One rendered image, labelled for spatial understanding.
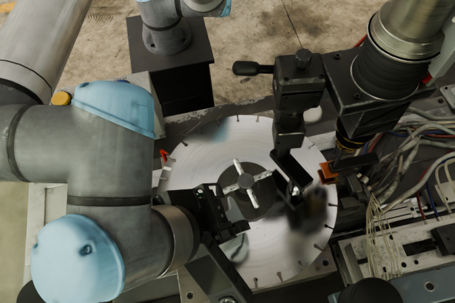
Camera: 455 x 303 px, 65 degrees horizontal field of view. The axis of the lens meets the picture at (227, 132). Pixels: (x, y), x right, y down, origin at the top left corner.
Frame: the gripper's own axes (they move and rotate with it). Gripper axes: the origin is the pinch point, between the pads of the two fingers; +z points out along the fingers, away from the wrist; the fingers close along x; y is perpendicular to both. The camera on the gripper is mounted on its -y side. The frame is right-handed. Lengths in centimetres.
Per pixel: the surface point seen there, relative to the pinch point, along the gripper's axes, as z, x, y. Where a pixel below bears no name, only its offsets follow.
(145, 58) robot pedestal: 29, 21, 59
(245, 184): 1.2, -3.4, 6.7
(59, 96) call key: 2, 30, 45
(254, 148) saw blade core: 9.8, -4.8, 13.4
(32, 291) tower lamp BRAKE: -27.5, 13.9, 2.4
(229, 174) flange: 5.0, 0.3, 10.2
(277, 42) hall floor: 138, -4, 92
